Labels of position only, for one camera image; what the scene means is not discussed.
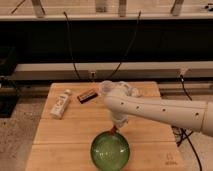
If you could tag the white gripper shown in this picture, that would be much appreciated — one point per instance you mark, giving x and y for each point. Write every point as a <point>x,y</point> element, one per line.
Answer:
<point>118,119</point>

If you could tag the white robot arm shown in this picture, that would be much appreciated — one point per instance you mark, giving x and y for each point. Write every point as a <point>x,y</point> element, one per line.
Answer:
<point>123,100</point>

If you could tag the green ceramic bowl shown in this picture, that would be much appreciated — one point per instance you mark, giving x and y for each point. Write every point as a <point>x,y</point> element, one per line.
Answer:
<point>109,152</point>

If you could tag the clear plastic cup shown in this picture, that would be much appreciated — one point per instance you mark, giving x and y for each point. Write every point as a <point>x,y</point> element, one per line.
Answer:
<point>106,86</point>

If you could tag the brown candy bar box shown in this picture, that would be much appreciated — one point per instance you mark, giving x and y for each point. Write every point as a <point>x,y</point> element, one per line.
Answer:
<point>86,96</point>

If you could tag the white plastic bottle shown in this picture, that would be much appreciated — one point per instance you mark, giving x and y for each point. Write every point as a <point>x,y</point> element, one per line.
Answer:
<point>61,103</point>

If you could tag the wall power outlet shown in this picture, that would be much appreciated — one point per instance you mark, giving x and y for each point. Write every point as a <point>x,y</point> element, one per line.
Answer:
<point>92,75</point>

